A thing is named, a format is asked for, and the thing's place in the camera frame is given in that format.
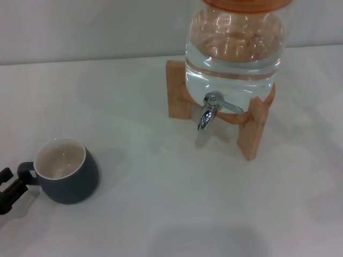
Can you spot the chrome faucet lever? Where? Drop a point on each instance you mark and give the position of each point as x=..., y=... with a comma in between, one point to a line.
x=233, y=107

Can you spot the orange wooden jar lid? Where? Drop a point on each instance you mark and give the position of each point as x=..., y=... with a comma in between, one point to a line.
x=246, y=4

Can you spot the glass water dispenser jar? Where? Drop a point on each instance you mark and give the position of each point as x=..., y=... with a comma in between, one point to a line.
x=233, y=67

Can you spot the chrome faucet spout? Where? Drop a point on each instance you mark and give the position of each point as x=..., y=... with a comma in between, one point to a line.
x=206, y=115

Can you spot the wooden dispenser stand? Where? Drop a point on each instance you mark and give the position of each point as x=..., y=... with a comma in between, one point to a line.
x=175, y=88

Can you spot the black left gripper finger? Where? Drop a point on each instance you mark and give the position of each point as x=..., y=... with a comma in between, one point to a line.
x=12, y=192
x=6, y=175

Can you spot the black cup white inside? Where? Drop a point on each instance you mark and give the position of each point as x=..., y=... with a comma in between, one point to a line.
x=72, y=184

